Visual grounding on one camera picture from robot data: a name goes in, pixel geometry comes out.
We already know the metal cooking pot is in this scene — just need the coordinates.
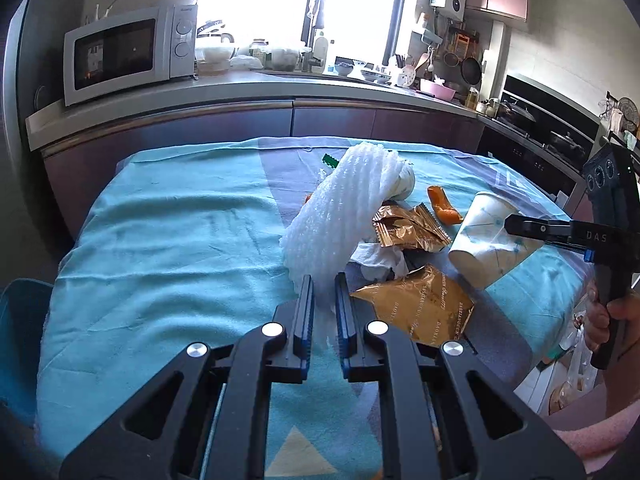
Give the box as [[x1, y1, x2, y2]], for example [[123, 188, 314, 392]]
[[497, 100, 536, 128]]

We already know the kitchen counter cabinet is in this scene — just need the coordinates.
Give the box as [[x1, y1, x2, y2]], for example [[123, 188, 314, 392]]
[[25, 71, 591, 241]]

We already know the white foam net wrap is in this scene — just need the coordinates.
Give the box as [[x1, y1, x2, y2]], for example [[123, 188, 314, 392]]
[[279, 142, 417, 351]]

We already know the wall-mounted utensil shelf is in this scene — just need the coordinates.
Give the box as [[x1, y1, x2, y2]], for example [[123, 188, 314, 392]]
[[410, 27, 445, 46]]

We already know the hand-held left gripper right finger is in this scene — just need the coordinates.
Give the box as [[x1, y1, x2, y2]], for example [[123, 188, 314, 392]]
[[334, 272, 587, 480]]

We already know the white microwave oven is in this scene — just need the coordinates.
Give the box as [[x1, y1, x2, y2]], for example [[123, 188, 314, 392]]
[[62, 0, 199, 107]]

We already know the pink bowl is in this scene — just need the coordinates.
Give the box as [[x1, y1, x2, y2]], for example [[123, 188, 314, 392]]
[[419, 78, 457, 102]]

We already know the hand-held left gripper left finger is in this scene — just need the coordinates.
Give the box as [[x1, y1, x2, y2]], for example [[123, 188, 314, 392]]
[[59, 274, 316, 480]]

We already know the glass food container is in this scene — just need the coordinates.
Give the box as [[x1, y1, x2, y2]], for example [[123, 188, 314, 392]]
[[270, 46, 303, 71]]

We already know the blue plastic bin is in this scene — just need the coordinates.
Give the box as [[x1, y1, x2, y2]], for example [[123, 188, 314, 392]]
[[0, 277, 56, 426]]

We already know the white patterned paper cup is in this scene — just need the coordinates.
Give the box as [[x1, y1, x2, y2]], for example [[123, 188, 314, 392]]
[[447, 191, 538, 290]]

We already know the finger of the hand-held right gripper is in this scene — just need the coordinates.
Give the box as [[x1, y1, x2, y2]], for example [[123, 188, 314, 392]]
[[544, 238, 597, 264], [504, 214, 574, 242]]

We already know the grey refrigerator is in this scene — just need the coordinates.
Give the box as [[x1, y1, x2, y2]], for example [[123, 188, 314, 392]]
[[2, 0, 68, 271]]

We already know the person's right hand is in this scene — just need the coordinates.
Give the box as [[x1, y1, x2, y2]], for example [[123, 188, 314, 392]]
[[584, 280, 640, 357]]

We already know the small gold wrapper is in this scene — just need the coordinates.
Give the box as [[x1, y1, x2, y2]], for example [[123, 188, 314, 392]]
[[371, 202, 449, 253]]

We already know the teal and purple tablecloth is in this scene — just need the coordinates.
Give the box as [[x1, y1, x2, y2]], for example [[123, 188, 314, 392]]
[[35, 137, 596, 480]]

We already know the hanging frying pan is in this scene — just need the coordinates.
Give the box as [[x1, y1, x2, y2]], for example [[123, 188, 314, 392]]
[[460, 56, 482, 86]]

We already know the white tissue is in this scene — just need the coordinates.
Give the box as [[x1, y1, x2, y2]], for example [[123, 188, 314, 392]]
[[350, 240, 411, 281]]

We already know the black cooker front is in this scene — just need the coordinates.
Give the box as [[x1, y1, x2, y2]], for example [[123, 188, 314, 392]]
[[477, 125, 586, 211]]

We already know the person's pink clothing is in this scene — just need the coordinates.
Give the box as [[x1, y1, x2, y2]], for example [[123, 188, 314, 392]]
[[550, 412, 638, 461]]

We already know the metal kitchen faucet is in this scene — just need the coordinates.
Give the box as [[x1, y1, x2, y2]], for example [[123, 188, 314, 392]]
[[302, 0, 328, 73]]

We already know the clear glass bowl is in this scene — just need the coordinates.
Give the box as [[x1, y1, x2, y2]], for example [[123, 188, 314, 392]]
[[195, 45, 236, 76]]

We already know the kitchen window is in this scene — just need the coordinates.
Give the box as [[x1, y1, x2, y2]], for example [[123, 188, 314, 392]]
[[195, 0, 436, 68]]

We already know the large gold snack wrapper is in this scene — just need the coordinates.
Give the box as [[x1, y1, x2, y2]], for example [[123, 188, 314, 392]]
[[350, 264, 476, 346]]

